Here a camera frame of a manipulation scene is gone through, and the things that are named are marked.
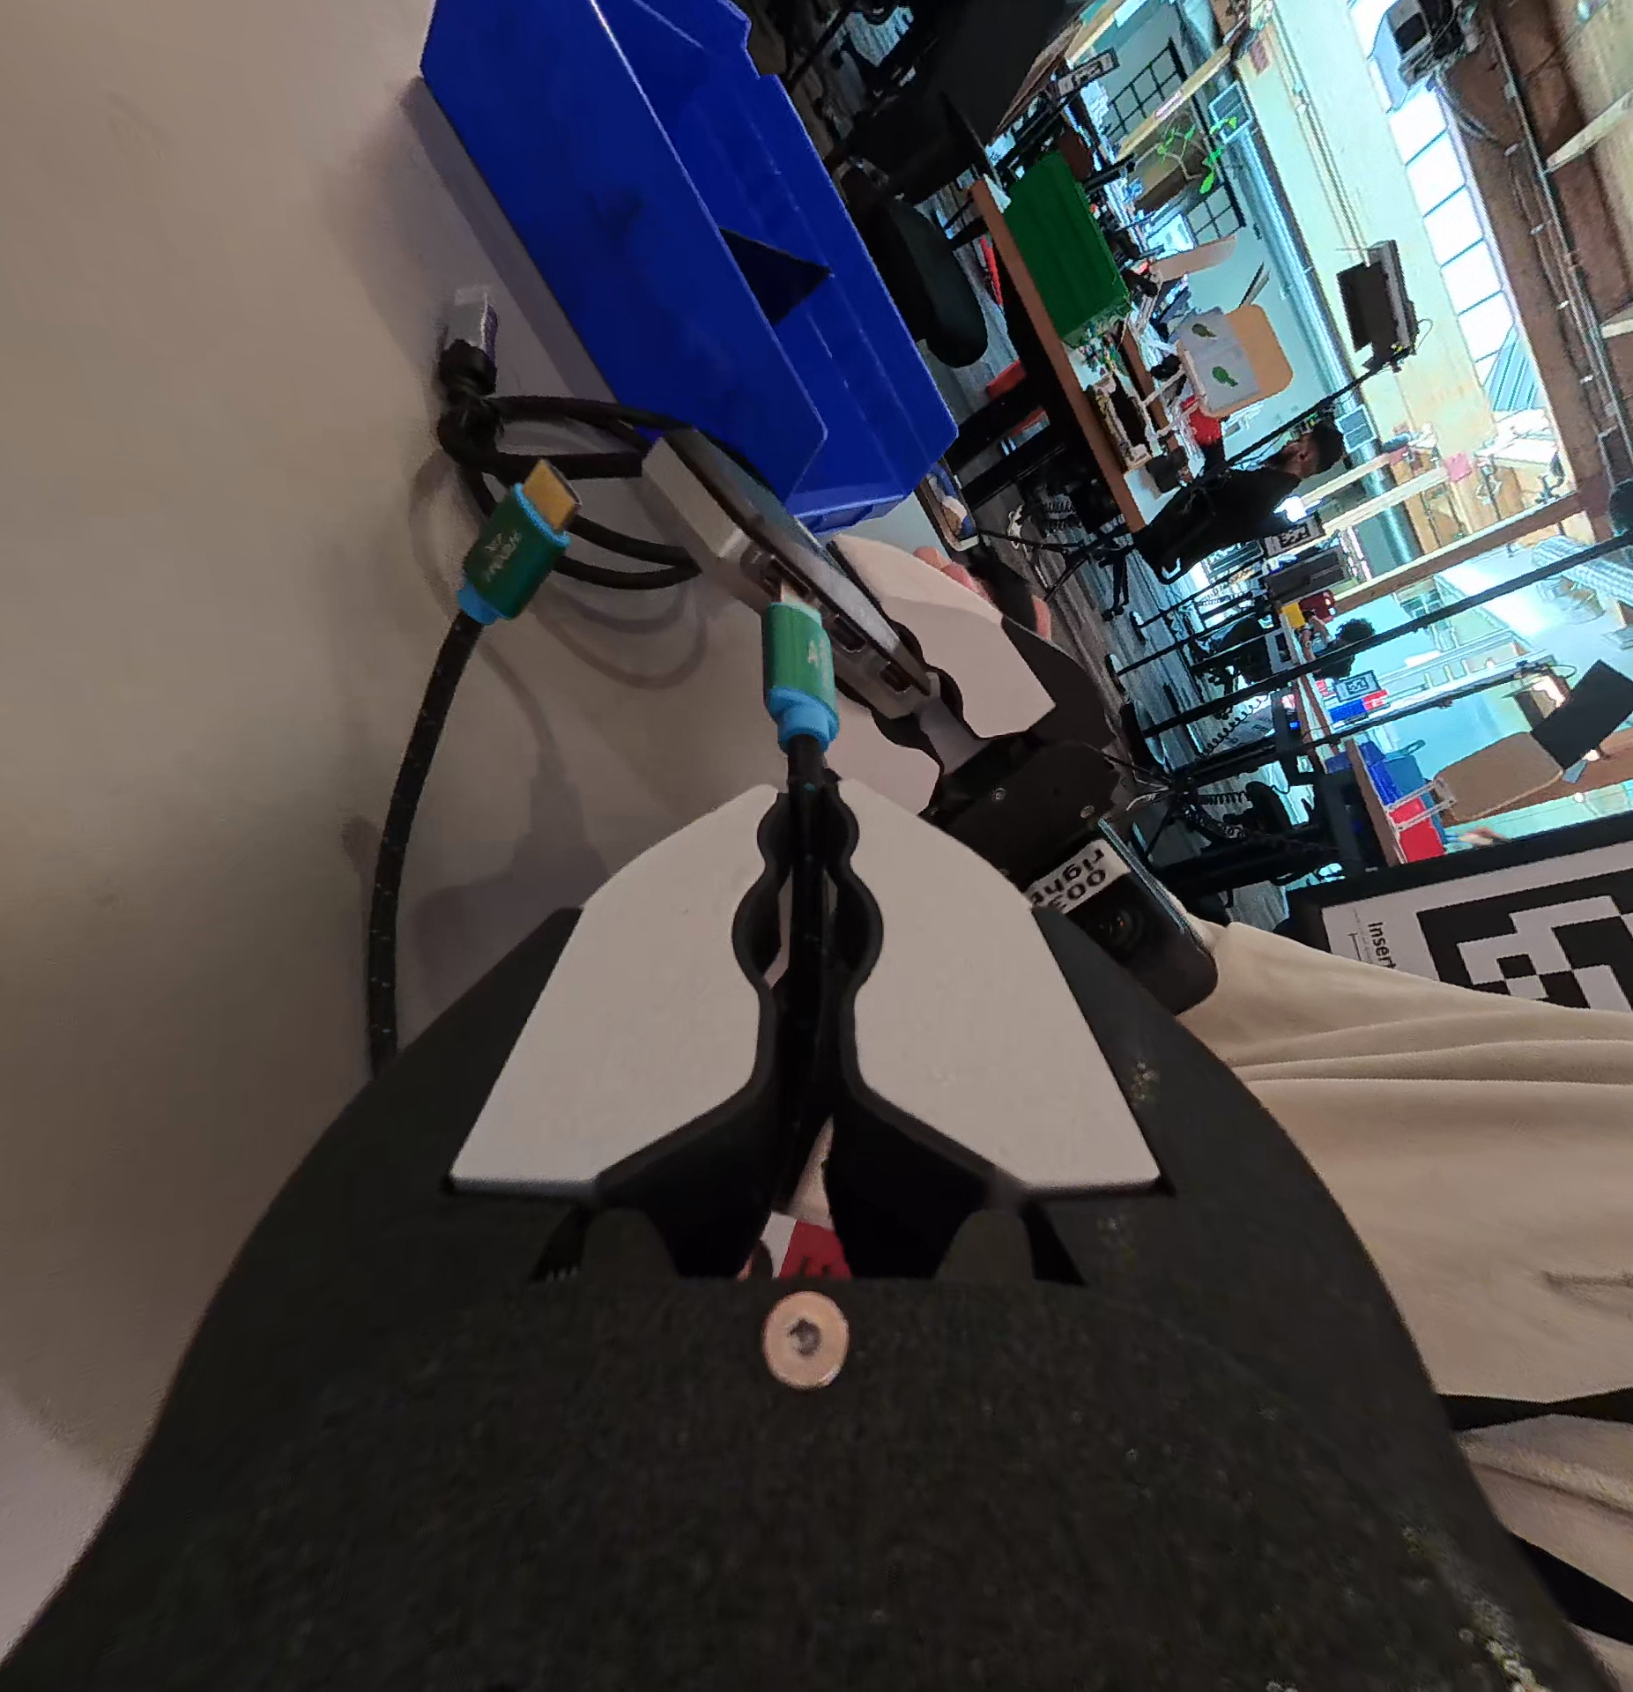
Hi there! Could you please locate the wooden table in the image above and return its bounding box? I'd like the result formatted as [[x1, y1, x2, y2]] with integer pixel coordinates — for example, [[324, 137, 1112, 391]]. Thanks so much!
[[968, 178, 1167, 534]]

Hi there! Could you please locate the blue plastic bin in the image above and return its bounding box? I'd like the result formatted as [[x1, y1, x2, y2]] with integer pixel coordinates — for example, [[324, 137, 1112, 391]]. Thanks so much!
[[419, 0, 960, 538]]

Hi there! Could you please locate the wood-framed leaf sign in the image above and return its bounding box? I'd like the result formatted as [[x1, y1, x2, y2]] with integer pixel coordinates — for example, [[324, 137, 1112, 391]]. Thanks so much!
[[1176, 301, 1294, 414]]

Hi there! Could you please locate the black square lamp panel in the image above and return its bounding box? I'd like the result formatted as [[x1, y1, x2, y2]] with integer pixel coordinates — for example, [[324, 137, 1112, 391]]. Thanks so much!
[[1527, 657, 1633, 772]]

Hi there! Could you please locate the black white marker board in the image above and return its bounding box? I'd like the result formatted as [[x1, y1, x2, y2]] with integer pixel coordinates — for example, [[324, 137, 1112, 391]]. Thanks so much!
[[1285, 816, 1633, 1020]]

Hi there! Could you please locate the black office chair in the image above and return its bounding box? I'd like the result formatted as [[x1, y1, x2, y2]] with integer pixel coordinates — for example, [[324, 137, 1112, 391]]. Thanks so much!
[[842, 159, 992, 370]]

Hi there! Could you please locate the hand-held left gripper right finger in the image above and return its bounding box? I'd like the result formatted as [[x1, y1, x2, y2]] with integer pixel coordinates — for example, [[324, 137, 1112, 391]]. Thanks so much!
[[826, 781, 1165, 1280]]

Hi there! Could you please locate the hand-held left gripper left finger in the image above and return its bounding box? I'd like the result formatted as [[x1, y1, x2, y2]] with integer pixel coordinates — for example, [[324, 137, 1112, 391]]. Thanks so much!
[[446, 782, 796, 1278]]

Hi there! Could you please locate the green-plug braided HDMI cable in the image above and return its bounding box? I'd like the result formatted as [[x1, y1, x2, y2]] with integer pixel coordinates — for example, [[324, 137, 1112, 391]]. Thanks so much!
[[366, 458, 849, 1179]]

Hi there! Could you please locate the black monitor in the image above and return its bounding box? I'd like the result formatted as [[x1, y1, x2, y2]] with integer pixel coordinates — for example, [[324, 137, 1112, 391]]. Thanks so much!
[[1334, 241, 1421, 365]]

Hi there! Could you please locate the grey desk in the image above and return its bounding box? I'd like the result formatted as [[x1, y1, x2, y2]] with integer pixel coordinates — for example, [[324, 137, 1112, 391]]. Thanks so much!
[[0, 0, 989, 1692]]

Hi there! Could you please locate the black bin divider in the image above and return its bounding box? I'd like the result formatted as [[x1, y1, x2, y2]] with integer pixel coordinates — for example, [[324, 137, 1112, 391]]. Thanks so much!
[[715, 224, 833, 326]]

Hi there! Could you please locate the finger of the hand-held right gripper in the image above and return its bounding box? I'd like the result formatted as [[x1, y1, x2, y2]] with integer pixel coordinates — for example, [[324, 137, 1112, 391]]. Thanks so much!
[[821, 693, 982, 818], [826, 532, 1066, 742]]

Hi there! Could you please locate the person's cream sweatshirt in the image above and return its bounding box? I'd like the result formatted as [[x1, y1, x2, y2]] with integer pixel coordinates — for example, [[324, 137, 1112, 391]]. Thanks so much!
[[1456, 1428, 1633, 1692]]

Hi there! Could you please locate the person's right forearm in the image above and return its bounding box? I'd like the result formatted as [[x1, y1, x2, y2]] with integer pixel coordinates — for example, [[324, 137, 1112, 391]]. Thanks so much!
[[1179, 918, 1633, 1406]]

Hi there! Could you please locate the green corrugated bin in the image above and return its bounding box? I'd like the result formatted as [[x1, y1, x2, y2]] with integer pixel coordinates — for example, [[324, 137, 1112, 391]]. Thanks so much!
[[1001, 148, 1137, 349]]

